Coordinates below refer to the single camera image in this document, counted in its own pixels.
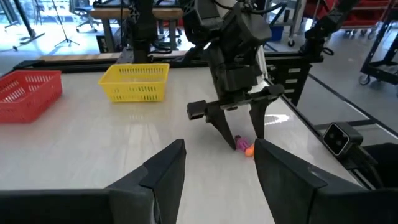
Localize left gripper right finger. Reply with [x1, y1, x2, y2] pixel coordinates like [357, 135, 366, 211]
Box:
[254, 138, 398, 224]

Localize wooden desk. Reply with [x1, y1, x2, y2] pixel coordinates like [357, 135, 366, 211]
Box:
[90, 6, 184, 53]

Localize yellow plastic basket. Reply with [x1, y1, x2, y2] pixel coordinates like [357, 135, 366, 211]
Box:
[98, 63, 170, 103]

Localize black light stand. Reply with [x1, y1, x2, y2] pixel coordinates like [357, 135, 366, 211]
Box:
[11, 0, 46, 52]

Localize blue bin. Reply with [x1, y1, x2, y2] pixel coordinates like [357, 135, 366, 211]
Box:
[269, 24, 285, 42]

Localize black office chair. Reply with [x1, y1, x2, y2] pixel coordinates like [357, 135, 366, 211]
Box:
[72, 5, 101, 34]

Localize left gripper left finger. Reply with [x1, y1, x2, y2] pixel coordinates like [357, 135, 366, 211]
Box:
[0, 138, 188, 224]

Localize black wheeled cart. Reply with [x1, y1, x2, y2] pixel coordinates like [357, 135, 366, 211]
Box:
[358, 12, 398, 90]

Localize red plastic basket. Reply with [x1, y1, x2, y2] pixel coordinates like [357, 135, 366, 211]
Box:
[0, 70, 63, 124]

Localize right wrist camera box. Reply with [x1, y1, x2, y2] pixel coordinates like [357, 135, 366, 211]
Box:
[182, 0, 224, 45]

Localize grey table-level camera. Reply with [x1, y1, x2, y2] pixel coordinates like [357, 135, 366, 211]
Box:
[322, 121, 364, 157]

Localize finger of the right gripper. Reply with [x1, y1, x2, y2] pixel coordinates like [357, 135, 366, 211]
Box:
[205, 103, 238, 151]
[249, 98, 271, 140]

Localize red storage bins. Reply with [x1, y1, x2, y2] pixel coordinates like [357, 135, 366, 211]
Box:
[303, 0, 398, 29]

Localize purple Halloween toy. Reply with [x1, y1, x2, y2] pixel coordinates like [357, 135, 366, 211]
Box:
[234, 134, 251, 152]

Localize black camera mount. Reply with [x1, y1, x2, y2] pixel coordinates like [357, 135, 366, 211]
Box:
[341, 142, 398, 190]

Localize black upright post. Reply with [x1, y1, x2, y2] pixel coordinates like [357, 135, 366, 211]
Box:
[132, 0, 159, 65]

